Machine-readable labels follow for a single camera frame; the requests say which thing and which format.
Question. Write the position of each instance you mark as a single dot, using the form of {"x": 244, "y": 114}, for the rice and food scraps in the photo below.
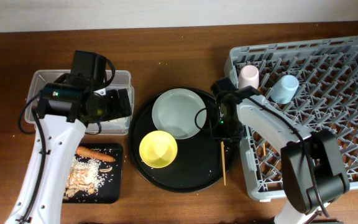
{"x": 86, "y": 178}

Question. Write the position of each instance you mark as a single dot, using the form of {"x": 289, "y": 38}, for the clear plastic bin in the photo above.
{"x": 122, "y": 80}

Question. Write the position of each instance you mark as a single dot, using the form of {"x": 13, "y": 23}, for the grey dishwasher rack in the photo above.
{"x": 327, "y": 97}

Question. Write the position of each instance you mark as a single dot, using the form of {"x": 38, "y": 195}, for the grey round plate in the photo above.
{"x": 175, "y": 111}

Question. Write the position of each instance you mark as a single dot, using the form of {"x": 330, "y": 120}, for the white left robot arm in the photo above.
{"x": 63, "y": 112}

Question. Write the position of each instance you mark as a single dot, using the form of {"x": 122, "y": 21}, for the black round tray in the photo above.
{"x": 198, "y": 162}

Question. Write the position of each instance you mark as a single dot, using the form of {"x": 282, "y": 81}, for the black rectangular tray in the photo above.
{"x": 110, "y": 192}

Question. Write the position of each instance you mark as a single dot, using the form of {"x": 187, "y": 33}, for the pink plastic cup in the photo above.
{"x": 249, "y": 76}

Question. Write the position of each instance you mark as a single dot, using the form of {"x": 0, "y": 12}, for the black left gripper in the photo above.
{"x": 116, "y": 110}

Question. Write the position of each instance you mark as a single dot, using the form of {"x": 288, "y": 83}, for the orange carrot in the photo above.
{"x": 86, "y": 152}

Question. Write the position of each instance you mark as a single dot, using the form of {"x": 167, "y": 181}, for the yellow bowl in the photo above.
{"x": 158, "y": 149}

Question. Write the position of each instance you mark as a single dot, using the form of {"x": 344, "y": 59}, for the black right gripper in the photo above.
{"x": 219, "y": 134}

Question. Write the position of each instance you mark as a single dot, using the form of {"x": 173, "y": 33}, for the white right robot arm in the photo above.
{"x": 313, "y": 172}

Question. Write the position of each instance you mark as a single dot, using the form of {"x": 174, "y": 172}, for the light blue plastic cup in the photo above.
{"x": 285, "y": 89}

